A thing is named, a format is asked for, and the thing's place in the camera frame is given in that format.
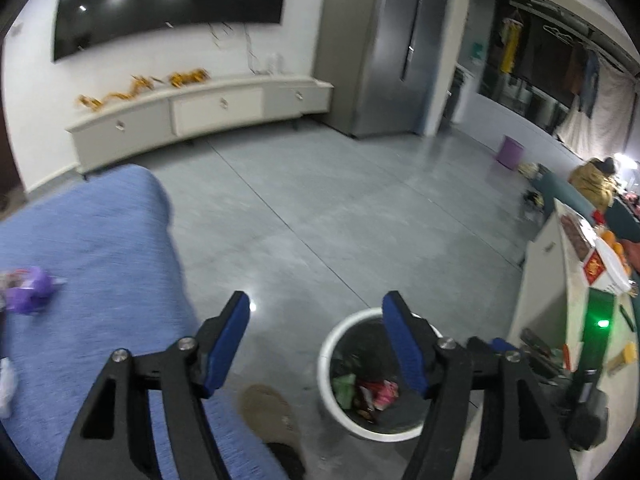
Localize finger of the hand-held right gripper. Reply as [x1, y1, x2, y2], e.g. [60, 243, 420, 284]
[467, 336, 523, 357]

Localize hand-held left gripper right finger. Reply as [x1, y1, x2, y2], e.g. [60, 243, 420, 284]
[382, 290, 578, 480]

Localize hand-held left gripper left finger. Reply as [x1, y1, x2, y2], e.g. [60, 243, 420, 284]
[54, 290, 251, 480]

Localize white round trash bin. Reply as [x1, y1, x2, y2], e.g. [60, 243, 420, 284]
[316, 308, 446, 442]

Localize purple snack wrapper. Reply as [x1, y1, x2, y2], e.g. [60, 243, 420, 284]
[0, 266, 68, 317]

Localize small yellow packet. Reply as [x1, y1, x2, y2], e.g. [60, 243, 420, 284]
[607, 341, 639, 376]

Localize red snack packet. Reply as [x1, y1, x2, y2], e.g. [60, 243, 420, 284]
[360, 380, 401, 409]

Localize brown black slipper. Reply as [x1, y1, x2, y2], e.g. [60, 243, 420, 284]
[239, 384, 307, 480]

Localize white coffee table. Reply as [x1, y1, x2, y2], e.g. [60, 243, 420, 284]
[507, 199, 640, 480]

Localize green snack packet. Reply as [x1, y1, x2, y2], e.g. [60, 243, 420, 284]
[332, 374, 357, 409]

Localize brown snack tray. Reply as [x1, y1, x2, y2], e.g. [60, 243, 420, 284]
[560, 212, 597, 262]

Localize teal sofa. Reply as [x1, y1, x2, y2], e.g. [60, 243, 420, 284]
[530, 170, 640, 248]

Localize blue rug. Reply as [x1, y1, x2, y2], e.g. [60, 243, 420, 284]
[0, 164, 301, 480]

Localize purple plastic bucket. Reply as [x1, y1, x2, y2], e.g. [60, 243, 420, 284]
[496, 135, 525, 168]

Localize white hanging sheet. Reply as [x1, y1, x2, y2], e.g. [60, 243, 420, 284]
[555, 60, 638, 161]

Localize crumpled silver white wrapper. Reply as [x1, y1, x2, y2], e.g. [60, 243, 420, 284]
[0, 357, 18, 420]

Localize white television cabinet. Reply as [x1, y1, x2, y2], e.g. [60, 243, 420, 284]
[65, 72, 335, 176]

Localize blue hanging jeans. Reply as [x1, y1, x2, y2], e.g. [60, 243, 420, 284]
[580, 50, 602, 117]

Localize short golden dragon figurine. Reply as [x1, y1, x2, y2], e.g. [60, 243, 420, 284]
[167, 67, 211, 86]

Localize long golden dragon figurine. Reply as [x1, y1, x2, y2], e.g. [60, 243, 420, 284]
[77, 76, 157, 111]

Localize grey refrigerator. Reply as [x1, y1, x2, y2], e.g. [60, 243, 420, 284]
[314, 0, 451, 138]

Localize yellow hanging garment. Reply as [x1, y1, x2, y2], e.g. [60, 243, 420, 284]
[500, 17, 524, 75]

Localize white wall cable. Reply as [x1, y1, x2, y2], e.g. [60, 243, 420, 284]
[207, 22, 282, 75]

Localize large black wall television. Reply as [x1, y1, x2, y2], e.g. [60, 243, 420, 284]
[52, 0, 292, 63]

